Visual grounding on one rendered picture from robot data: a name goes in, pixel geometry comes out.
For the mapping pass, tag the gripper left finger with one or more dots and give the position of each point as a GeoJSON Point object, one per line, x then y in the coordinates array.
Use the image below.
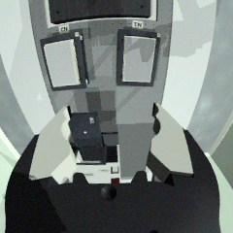
{"type": "Point", "coordinates": [48, 160]}

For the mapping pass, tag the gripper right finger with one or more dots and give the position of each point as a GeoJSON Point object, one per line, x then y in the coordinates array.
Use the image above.
{"type": "Point", "coordinates": [176, 159]}

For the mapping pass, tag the white label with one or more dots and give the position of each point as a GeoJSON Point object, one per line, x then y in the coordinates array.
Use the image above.
{"type": "Point", "coordinates": [137, 24]}
{"type": "Point", "coordinates": [64, 28]}

